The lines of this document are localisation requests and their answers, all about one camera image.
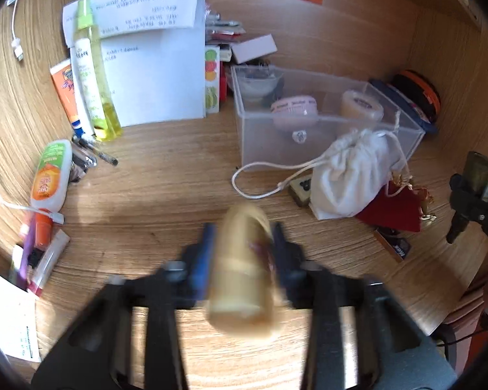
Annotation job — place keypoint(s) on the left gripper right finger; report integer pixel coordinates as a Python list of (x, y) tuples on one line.
[(359, 336)]

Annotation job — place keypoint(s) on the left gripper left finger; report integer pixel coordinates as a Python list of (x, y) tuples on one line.
[(95, 350)]

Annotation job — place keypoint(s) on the dark green spray bottle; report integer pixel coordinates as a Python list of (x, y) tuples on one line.
[(476, 173)]

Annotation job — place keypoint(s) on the red velvet gift pouch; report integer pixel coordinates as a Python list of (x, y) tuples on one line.
[(401, 212)]

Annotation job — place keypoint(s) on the white drawstring cloth pouch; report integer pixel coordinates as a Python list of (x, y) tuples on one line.
[(348, 176)]

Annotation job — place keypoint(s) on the cream yellow cosmetic tube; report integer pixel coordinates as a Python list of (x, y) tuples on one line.
[(240, 294)]

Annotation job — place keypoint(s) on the round beige lidded tub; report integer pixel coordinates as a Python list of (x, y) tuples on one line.
[(360, 106)]

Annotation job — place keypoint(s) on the pink round compact case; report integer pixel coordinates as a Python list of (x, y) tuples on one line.
[(296, 112)]

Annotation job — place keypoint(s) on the blue Max staples box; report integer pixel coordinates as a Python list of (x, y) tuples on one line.
[(393, 242)]

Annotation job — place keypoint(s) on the pink white tube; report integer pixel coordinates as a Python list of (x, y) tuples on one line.
[(47, 263)]

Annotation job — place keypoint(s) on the black orange round case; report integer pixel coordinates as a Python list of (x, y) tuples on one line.
[(420, 91)]

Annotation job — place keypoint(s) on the blue zip pouch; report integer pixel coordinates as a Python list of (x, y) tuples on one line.
[(408, 106)]

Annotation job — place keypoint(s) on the white orange lotion bottle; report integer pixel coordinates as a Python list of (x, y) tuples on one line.
[(50, 184)]

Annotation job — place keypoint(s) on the clear plastic storage bin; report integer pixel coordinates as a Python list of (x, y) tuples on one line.
[(261, 140)]

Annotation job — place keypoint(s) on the grey pen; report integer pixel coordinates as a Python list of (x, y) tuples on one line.
[(87, 145)]

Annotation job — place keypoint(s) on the yellow liquid spray bottle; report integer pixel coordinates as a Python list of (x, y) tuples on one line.
[(91, 72)]

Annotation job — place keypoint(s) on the small white cardboard box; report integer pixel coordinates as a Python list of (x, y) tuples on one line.
[(247, 51)]

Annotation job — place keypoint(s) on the orange white sunscreen tube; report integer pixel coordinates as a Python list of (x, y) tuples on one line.
[(63, 81)]

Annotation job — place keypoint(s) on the fruit print card box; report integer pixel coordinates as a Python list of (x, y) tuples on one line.
[(212, 79)]

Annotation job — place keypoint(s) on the stack of booklets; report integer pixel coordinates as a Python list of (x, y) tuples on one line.
[(222, 33)]

